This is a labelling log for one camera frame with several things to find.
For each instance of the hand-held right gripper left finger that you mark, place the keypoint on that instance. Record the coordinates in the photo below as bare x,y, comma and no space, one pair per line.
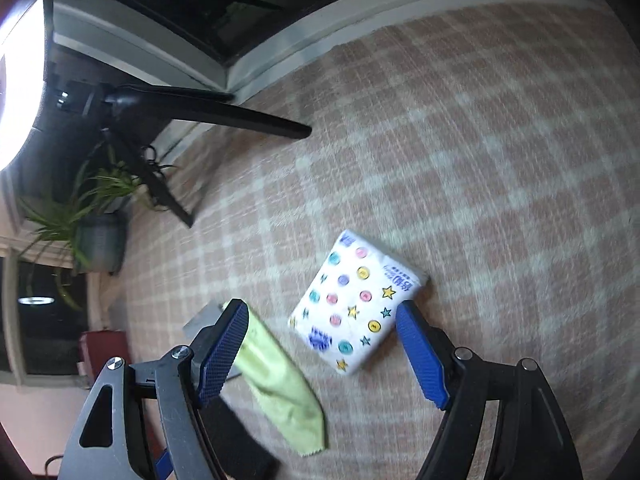
225,350

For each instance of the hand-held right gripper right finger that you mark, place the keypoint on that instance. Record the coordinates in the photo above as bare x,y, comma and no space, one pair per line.
420,355

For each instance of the silver plastic packet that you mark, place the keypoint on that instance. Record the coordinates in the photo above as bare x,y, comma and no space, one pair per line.
200,322

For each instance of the light green cloth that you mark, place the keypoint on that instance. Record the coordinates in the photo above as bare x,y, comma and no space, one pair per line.
280,390

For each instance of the printed tissue pack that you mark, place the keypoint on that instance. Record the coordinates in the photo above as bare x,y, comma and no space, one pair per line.
350,300

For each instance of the red cardboard box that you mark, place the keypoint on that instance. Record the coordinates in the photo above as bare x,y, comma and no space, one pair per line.
102,355

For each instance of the grey-green flower pot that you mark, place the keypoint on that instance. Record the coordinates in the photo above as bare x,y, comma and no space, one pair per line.
100,242

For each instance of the green spider plant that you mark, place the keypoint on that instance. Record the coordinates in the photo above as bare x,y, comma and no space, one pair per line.
107,182

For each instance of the black tripod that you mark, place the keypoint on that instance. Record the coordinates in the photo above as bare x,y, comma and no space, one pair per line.
250,116

